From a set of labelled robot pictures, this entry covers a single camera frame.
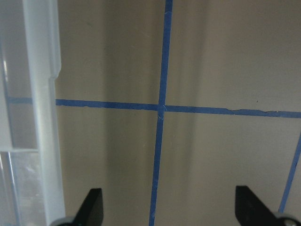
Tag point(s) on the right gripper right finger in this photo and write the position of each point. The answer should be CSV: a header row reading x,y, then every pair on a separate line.
x,y
251,211

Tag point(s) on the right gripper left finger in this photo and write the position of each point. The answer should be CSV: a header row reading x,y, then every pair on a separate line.
x,y
90,212

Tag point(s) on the clear plastic box lid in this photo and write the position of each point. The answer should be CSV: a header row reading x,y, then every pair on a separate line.
x,y
31,188

